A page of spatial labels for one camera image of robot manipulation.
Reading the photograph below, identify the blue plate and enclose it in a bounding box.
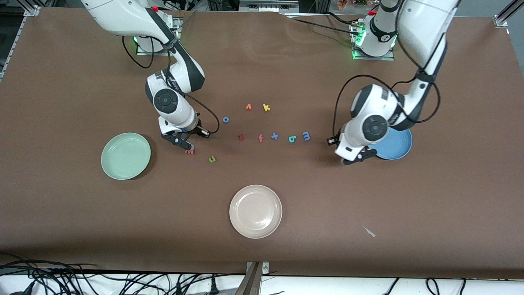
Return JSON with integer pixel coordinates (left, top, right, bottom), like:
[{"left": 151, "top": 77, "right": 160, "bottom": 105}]
[{"left": 368, "top": 127, "right": 413, "bottom": 161}]

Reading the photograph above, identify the green plate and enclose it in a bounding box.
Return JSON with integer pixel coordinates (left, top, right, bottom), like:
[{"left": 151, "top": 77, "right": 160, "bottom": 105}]
[{"left": 101, "top": 132, "right": 151, "bottom": 181}]

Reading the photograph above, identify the beige plate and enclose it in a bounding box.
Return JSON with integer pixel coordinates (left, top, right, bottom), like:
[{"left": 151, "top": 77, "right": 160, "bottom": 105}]
[{"left": 229, "top": 184, "right": 283, "bottom": 239}]

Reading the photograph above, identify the grey metal box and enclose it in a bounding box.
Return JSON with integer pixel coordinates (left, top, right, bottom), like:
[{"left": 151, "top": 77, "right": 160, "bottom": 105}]
[{"left": 239, "top": 0, "right": 299, "bottom": 13}]

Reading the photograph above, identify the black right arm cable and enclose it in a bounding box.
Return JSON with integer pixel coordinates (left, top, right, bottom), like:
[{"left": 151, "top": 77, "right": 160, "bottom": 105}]
[
  {"left": 122, "top": 35, "right": 155, "bottom": 70},
  {"left": 183, "top": 93, "right": 221, "bottom": 136}
]

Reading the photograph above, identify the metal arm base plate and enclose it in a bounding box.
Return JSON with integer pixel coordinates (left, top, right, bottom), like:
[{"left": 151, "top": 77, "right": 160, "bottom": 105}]
[
  {"left": 136, "top": 36, "right": 181, "bottom": 56},
  {"left": 351, "top": 23, "right": 395, "bottom": 61}
]

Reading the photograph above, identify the black table cable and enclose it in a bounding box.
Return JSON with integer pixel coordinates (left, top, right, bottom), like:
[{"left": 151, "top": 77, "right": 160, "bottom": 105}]
[{"left": 285, "top": 16, "right": 359, "bottom": 36}]

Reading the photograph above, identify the aluminium profile post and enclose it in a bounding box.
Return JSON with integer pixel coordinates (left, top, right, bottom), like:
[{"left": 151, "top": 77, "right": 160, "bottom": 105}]
[{"left": 234, "top": 261, "right": 270, "bottom": 295}]

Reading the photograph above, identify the aluminium frame strut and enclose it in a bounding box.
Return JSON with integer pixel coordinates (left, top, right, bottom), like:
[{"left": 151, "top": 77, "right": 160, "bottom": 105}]
[
  {"left": 0, "top": 0, "right": 42, "bottom": 78},
  {"left": 493, "top": 0, "right": 524, "bottom": 28}
]

